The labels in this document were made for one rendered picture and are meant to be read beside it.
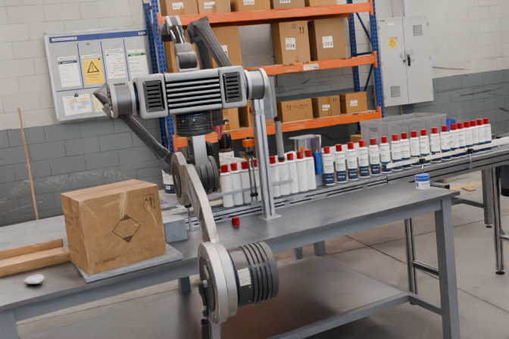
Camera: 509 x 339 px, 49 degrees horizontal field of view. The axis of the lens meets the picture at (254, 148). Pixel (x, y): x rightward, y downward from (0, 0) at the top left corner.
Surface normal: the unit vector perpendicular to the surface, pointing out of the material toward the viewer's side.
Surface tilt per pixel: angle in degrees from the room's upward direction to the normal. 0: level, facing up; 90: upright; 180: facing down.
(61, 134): 90
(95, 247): 90
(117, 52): 90
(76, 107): 87
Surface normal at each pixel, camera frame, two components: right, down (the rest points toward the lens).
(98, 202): 0.56, 0.04
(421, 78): 0.32, 0.08
